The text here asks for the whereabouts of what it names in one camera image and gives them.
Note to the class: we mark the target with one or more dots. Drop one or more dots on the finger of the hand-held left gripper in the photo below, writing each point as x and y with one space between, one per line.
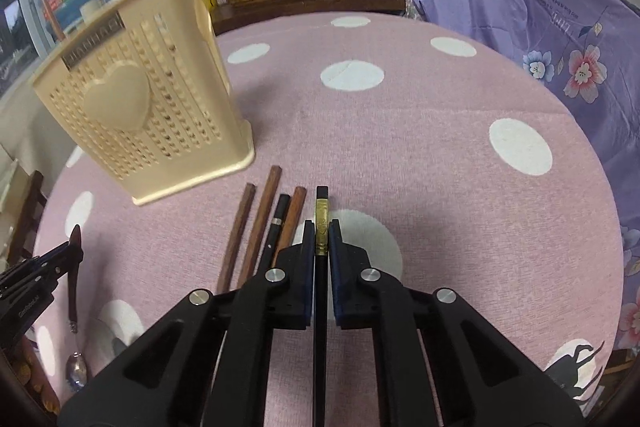
55 255
30 281

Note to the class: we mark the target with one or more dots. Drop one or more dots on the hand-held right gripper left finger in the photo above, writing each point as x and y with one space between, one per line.
306 279

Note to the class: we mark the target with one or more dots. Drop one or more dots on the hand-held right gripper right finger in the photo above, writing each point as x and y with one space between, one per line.
338 279

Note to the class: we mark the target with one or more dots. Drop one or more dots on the black chopstick with thin band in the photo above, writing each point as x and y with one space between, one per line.
275 227

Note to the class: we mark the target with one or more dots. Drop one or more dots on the brown wooden chopstick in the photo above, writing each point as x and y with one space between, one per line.
262 217
292 217
237 232

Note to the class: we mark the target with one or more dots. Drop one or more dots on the black chopstick with gold band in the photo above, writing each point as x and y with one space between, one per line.
322 212

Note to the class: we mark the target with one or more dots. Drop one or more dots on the beige perforated utensil holder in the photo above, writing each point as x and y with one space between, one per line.
150 107

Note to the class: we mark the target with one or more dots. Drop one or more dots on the wooden chair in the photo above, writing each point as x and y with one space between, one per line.
27 217

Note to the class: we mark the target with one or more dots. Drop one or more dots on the pink polka dot tablecloth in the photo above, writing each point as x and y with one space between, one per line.
400 147

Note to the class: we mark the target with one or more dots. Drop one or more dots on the dark wooden board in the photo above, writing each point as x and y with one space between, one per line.
300 9

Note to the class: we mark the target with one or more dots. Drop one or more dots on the purple floral cloth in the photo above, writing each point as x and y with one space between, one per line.
560 57

